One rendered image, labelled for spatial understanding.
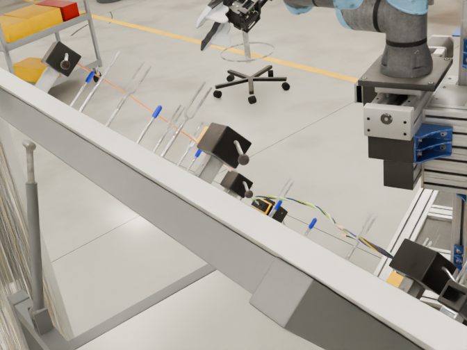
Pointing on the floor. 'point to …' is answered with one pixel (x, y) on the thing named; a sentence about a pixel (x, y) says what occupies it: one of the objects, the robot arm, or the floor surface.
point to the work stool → (249, 76)
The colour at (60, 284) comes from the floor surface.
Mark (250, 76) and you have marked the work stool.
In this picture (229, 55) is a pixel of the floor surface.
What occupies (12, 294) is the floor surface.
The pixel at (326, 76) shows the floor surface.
